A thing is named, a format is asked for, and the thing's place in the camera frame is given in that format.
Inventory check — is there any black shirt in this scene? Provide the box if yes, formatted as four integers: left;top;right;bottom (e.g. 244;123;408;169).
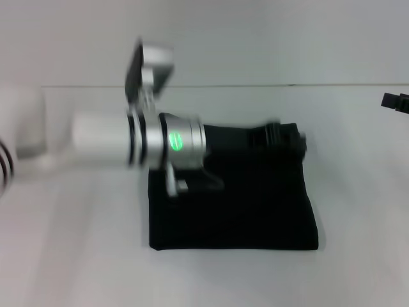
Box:
148;121;320;253

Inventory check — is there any left gripper cable with plug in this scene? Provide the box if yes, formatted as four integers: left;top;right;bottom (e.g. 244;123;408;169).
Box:
166;158;224;198

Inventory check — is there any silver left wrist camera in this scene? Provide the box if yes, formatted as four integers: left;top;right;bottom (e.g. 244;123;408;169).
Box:
123;37;176;111

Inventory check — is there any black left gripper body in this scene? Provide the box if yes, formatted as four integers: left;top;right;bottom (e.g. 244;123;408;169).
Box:
203;123;253;161

